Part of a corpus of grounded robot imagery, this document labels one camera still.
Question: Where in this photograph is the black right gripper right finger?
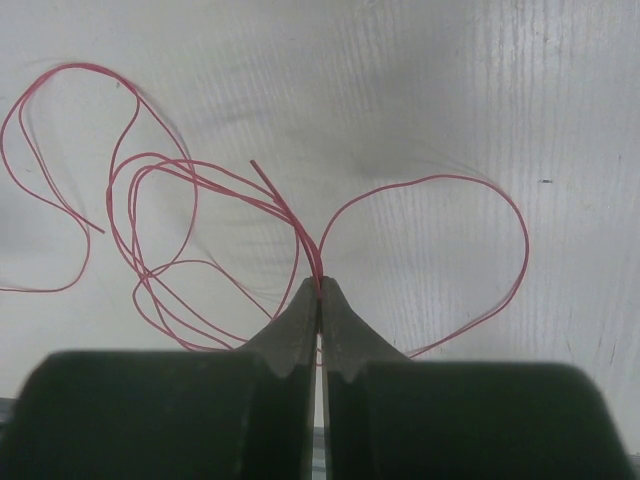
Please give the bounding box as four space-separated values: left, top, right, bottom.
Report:
319 278 636 479

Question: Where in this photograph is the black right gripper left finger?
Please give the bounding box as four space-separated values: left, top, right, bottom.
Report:
1 280 318 479

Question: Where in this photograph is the pink purple wire bundle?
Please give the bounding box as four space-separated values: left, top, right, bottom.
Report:
104 153 530 360

